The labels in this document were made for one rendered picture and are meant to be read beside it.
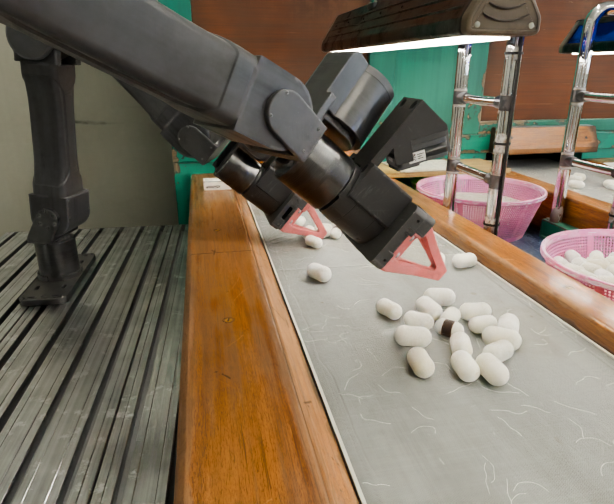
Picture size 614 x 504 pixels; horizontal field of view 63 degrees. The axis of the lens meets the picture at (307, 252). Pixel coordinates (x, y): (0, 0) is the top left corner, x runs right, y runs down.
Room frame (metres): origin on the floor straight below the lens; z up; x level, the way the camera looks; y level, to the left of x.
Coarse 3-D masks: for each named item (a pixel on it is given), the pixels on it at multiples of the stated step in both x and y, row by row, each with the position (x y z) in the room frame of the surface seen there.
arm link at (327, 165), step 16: (336, 128) 0.45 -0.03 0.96; (320, 144) 0.44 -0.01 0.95; (336, 144) 0.48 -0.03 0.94; (352, 144) 0.46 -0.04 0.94; (288, 160) 0.43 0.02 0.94; (320, 160) 0.43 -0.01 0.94; (336, 160) 0.44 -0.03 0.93; (352, 160) 0.46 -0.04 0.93; (288, 176) 0.43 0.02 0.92; (304, 176) 0.43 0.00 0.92; (320, 176) 0.43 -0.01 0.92; (336, 176) 0.43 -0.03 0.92; (304, 192) 0.44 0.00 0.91; (320, 192) 0.43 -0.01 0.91; (336, 192) 0.43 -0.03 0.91
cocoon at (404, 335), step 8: (400, 328) 0.46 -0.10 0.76; (408, 328) 0.45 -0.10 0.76; (416, 328) 0.45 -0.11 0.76; (424, 328) 0.45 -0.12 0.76; (400, 336) 0.45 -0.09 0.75; (408, 336) 0.45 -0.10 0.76; (416, 336) 0.45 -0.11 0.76; (424, 336) 0.45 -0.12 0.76; (400, 344) 0.45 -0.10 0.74; (408, 344) 0.45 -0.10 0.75; (416, 344) 0.45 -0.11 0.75; (424, 344) 0.44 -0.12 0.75
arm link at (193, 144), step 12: (180, 132) 0.73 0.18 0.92; (192, 132) 0.73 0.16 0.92; (180, 144) 0.73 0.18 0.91; (192, 144) 0.73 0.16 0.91; (204, 144) 0.73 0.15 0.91; (216, 144) 0.73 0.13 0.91; (192, 156) 0.73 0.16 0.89; (204, 156) 0.73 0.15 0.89; (216, 156) 0.79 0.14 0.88; (264, 156) 0.74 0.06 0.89
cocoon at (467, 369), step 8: (456, 352) 0.41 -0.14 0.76; (464, 352) 0.41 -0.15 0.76; (456, 360) 0.40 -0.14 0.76; (464, 360) 0.40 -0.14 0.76; (472, 360) 0.40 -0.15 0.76; (456, 368) 0.40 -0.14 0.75; (464, 368) 0.39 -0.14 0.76; (472, 368) 0.39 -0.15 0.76; (464, 376) 0.39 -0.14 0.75; (472, 376) 0.38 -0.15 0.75
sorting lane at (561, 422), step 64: (320, 256) 0.72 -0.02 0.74; (448, 256) 0.72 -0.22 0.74; (320, 320) 0.51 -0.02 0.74; (384, 320) 0.51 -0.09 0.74; (320, 384) 0.39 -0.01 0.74; (384, 384) 0.39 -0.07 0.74; (448, 384) 0.39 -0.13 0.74; (512, 384) 0.39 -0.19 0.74; (576, 384) 0.39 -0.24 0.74; (384, 448) 0.31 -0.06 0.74; (448, 448) 0.31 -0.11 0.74; (512, 448) 0.31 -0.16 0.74; (576, 448) 0.31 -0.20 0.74
